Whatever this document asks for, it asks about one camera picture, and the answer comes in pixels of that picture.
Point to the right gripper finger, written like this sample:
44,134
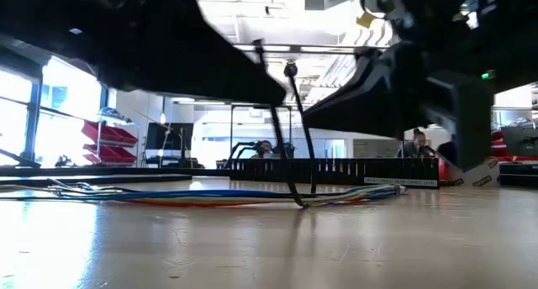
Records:
378,104

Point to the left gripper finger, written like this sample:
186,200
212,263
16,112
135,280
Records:
202,58

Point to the black duct cover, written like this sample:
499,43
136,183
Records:
105,180

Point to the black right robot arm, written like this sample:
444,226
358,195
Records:
433,7

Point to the black station robot arm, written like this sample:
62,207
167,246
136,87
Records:
288,149
241,148

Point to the person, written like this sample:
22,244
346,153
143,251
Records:
414,146
264,148

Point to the black display screen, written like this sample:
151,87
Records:
168,135

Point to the red storage bin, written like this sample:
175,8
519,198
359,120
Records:
126,155
126,137
101,131
101,153

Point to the black robot station frame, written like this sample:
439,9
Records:
231,129

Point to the black overhead camera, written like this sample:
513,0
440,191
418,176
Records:
290,69

